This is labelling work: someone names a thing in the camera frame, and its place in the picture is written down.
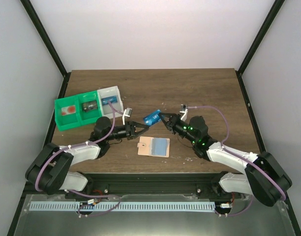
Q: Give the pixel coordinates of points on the green plastic bin left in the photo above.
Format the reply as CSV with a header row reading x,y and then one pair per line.
x,y
69,121

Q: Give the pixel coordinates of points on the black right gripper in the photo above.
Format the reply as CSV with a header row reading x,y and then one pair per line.
x,y
174,119

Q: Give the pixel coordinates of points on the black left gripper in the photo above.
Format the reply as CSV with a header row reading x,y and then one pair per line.
x,y
128,125

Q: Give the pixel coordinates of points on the metal base plate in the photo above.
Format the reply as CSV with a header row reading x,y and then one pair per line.
x,y
258,220

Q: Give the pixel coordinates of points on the green plastic bin middle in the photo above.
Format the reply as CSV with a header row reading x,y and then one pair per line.
x,y
91,116

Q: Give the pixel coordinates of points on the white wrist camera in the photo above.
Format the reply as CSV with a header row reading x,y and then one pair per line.
x,y
184,112
126,114

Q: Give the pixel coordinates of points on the black frame post left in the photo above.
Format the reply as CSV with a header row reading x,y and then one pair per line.
x,y
30,10

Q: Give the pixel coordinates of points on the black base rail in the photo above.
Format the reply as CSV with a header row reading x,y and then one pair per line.
x,y
201,185

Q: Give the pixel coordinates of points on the green plastic bin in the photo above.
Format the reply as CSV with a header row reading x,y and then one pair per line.
x,y
69,121
91,116

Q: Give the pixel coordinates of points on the black frame post right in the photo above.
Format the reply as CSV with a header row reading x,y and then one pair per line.
x,y
269,19

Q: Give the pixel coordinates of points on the light blue slotted cable duct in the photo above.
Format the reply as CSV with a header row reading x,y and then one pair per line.
x,y
125,206

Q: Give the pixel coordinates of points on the white red card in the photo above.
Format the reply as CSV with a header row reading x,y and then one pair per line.
x,y
68,110

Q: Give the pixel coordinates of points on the white plastic bin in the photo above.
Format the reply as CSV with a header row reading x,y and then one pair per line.
x,y
107,110

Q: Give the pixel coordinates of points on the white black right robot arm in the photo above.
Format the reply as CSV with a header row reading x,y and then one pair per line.
x,y
259,175

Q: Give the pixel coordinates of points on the blue vip card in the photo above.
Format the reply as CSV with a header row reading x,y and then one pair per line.
x,y
152,118

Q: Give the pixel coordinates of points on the black vip card in bin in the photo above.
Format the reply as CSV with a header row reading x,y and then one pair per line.
x,y
89,106

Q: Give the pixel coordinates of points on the blue credit card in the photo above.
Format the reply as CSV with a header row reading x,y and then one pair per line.
x,y
110,99

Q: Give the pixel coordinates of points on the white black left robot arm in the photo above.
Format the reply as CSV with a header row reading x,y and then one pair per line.
x,y
49,172

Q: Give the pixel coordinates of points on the black frame post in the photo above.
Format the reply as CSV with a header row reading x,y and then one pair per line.
x,y
30,10
269,19

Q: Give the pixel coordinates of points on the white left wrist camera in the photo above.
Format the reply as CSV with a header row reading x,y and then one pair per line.
x,y
126,114

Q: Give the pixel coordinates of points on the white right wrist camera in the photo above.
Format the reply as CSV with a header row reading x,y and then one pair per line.
x,y
184,112

